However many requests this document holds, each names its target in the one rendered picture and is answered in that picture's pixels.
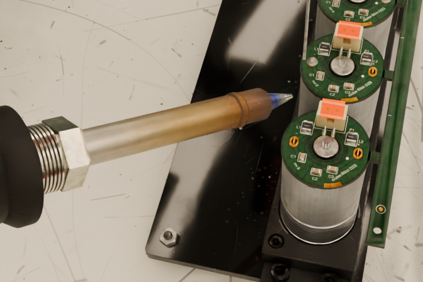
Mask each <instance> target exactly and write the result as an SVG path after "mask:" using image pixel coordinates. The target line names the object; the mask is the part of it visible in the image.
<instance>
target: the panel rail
mask: <svg viewBox="0 0 423 282"><path fill-rule="evenodd" d="M396 2H397V3H396ZM395 4H396V7H399V8H404V11H403V18H402V25H401V30H400V37H399V41H398V48H397V56H396V60H395V68H394V71H392V70H384V72H383V73H384V76H383V77H384V78H383V80H385V81H392V86H391V91H390V98H389V102H388V109H387V114H386V121H385V128H384V132H383V140H382V144H381V151H380V152H373V151H369V152H371V155H370V158H369V162H370V163H375V164H378V170H377V175H376V182H375V189H374V193H373V201H372V205H371V212H370V216H369V224H368V231H367V235H366V242H365V245H368V246H372V247H377V248H381V249H384V248H385V242H386V234H387V230H388V222H389V217H390V209H391V204H392V196H393V189H394V184H395V176H396V171H397V164H398V155H399V151H400V143H401V138H402V130H403V123H404V118H405V110H406V105H407V97H408V93H409V85H410V77H411V72H412V64H413V59H414V52H415V44H416V39H417V31H418V27H419V19H420V11H421V6H422V0H397V1H396V0H395ZM383 73H382V74H383ZM374 228H379V229H380V230H381V233H379V234H376V233H375V232H374V231H373V229H374Z"/></svg>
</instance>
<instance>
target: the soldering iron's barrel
mask: <svg viewBox="0 0 423 282"><path fill-rule="evenodd" d="M272 109H273V103H272V100H271V97H270V95H269V94H268V93H267V92H266V91H265V90H263V89H261V88H255V89H250V90H247V91H242V92H239V93H236V92H234V93H228V94H226V95H225V96H221V97H217V98H213V99H208V100H204V101H200V102H197V103H191V104H187V105H183V106H178V107H175V108H170V109H167V110H162V111H157V112H154V113H149V114H146V115H141V116H136V117H133V118H127V119H124V120H120V121H114V122H111V123H107V124H103V125H98V126H95V127H90V128H85V129H81V128H79V127H78V126H77V125H75V124H73V123H72V122H71V121H69V120H68V119H66V118H64V117H63V116H58V117H55V118H49V119H46V120H42V122H41V123H38V124H34V125H29V126H27V128H28V130H29V132H30V135H31V137H32V139H33V142H34V144H35V147H36V150H37V154H38V158H39V161H40V166H41V170H42V177H43V188H44V194H45V195H46V194H49V193H53V192H55V191H59V190H60V191H61V192H65V191H69V190H72V189H76V188H80V187H82V185H83V183H84V181H85V178H86V175H87V172H88V169H89V166H93V165H96V164H100V163H103V162H108V161H112V160H115V159H119V158H122V157H126V156H129V155H133V154H138V153H141V152H145V151H148V150H152V149H156V148H159V147H164V146H167V145H171V144H175V143H178V142H183V141H185V140H190V139H193V138H197V137H202V136H204V135H209V134H212V133H216V132H221V131H223V130H228V129H231V128H240V127H243V126H245V125H246V124H250V123H254V122H257V121H261V120H265V119H267V118H268V116H269V115H270V114H271V112H272Z"/></svg>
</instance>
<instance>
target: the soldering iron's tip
mask: <svg viewBox="0 0 423 282"><path fill-rule="evenodd" d="M268 94H269V95H270V97H271V100H272V103H273V109H275V108H276V107H278V106H279V105H281V104H283V103H285V102H287V101H288V100H290V99H292V98H293V95H292V94H278V93H268ZM273 109H272V110H273Z"/></svg>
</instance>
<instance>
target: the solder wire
mask: <svg viewBox="0 0 423 282"><path fill-rule="evenodd" d="M309 10H310V0H307V8H306V18H305V35H304V44H303V60H306V51H307V35H308V19H309Z"/></svg>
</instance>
